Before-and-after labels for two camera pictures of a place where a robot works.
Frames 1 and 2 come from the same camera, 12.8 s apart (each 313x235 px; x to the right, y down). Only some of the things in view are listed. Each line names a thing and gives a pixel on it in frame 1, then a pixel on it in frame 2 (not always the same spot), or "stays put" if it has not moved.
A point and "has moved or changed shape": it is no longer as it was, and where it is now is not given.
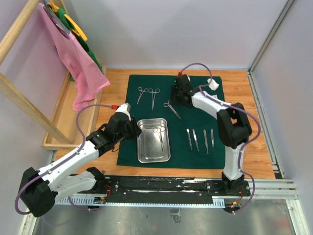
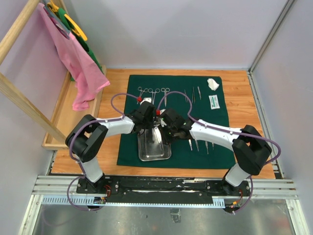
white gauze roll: [212, 84] stays put
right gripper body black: [176, 96] to [168, 133]
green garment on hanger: [83, 42] stays put
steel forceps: [153, 94] stays put
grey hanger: [56, 21] stays put
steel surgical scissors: [166, 105] has moved or changed shape
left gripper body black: [130, 131] to [148, 123]
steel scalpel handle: [205, 137] stays put
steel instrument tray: [153, 143] stays put
